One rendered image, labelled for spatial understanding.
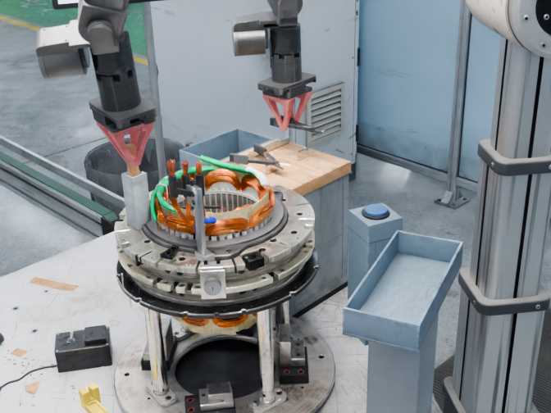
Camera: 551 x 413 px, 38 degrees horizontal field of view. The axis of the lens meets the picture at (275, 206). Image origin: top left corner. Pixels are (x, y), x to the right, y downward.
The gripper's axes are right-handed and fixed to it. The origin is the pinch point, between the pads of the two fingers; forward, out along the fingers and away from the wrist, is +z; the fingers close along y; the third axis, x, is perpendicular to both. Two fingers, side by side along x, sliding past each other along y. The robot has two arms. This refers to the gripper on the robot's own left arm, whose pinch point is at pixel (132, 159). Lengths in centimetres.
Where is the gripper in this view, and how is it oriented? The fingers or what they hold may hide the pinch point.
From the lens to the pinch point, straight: 122.7
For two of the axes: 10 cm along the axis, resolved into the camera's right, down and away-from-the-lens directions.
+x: 8.1, -3.5, 4.7
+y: 5.8, 3.8, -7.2
